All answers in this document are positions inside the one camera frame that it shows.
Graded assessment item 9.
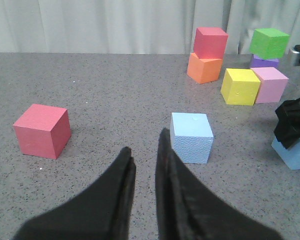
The orange foam cube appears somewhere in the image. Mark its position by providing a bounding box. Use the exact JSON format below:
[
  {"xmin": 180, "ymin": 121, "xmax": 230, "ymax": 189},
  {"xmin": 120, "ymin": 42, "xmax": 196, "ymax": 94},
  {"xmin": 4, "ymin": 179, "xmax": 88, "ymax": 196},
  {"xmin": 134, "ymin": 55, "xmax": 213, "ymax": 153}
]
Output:
[{"xmin": 187, "ymin": 52, "xmax": 223, "ymax": 84}]

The purple foam cube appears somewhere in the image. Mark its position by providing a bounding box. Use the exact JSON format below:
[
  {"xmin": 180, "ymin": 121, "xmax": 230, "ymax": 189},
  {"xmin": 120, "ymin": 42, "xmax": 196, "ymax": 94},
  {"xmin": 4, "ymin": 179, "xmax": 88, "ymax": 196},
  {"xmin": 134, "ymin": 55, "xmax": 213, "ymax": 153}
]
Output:
[{"xmin": 249, "ymin": 54, "xmax": 280, "ymax": 69}]

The green foam cube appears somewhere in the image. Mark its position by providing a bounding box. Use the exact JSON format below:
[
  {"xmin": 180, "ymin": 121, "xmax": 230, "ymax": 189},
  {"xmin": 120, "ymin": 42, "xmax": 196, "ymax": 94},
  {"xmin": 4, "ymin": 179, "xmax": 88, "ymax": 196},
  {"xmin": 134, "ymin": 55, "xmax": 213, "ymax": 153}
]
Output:
[{"xmin": 249, "ymin": 28, "xmax": 290, "ymax": 60}]

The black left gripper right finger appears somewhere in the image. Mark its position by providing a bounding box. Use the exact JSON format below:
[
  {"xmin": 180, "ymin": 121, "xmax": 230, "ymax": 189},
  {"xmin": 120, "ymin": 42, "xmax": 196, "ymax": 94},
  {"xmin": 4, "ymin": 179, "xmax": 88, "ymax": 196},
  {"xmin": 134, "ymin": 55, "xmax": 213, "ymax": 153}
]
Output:
[{"xmin": 155, "ymin": 128, "xmax": 282, "ymax": 240}]

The textured light blue foam cube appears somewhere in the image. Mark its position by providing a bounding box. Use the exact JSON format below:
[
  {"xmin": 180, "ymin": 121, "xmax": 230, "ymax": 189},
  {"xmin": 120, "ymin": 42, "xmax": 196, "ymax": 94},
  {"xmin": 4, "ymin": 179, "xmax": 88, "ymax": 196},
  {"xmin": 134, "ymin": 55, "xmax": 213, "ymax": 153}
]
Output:
[{"xmin": 170, "ymin": 112, "xmax": 214, "ymax": 164}]

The pink-red foam cube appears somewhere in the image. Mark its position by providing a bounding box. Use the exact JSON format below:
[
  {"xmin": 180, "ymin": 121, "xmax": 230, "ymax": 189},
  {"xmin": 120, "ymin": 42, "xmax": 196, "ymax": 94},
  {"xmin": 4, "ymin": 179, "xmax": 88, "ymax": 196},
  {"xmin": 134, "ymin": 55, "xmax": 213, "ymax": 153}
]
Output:
[{"xmin": 13, "ymin": 104, "xmax": 71, "ymax": 160}]

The red stacked foam cube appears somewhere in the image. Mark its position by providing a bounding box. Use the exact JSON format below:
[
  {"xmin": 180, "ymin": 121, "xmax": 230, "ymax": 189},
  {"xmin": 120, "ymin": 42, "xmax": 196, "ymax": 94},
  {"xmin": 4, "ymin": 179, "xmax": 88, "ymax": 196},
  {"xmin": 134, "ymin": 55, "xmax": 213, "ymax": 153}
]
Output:
[{"xmin": 193, "ymin": 27, "xmax": 229, "ymax": 59}]

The smooth light blue foam cube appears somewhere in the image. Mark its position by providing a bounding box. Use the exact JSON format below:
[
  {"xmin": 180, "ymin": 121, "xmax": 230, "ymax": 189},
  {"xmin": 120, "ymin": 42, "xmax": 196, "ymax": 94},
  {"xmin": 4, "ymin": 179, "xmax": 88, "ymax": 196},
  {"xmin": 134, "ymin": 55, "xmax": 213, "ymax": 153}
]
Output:
[{"xmin": 271, "ymin": 137, "xmax": 300, "ymax": 170}]

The pink foam cube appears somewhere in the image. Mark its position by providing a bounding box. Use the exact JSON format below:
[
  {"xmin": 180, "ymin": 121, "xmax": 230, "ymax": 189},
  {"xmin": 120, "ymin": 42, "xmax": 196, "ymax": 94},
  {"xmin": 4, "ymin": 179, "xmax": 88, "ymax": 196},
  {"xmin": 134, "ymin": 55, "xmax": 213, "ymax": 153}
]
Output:
[{"xmin": 251, "ymin": 67, "xmax": 289, "ymax": 104}]

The yellow foam cube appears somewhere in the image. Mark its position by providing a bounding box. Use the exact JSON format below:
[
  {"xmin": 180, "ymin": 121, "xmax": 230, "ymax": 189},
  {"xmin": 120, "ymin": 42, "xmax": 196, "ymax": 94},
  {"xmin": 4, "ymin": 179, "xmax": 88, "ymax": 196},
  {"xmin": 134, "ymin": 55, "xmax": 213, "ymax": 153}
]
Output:
[{"xmin": 220, "ymin": 68, "xmax": 261, "ymax": 106}]

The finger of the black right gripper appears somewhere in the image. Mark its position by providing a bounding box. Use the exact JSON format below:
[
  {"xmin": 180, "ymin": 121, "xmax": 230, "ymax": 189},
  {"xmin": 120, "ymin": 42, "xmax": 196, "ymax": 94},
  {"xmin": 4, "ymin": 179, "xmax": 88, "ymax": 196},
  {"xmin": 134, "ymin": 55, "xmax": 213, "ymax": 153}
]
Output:
[{"xmin": 274, "ymin": 98, "xmax": 300, "ymax": 149}]

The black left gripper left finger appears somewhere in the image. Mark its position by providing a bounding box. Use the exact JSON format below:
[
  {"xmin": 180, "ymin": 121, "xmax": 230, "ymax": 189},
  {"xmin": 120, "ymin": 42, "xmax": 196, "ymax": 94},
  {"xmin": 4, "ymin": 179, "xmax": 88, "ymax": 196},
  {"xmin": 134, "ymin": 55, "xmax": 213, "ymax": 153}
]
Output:
[{"xmin": 14, "ymin": 147, "xmax": 136, "ymax": 240}]

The white curtain backdrop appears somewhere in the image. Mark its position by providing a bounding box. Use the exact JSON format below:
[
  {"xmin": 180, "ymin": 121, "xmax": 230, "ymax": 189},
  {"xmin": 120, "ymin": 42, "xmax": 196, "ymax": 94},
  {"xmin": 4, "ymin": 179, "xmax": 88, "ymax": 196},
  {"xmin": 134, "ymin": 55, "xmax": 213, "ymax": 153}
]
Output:
[{"xmin": 0, "ymin": 0, "xmax": 300, "ymax": 54}]

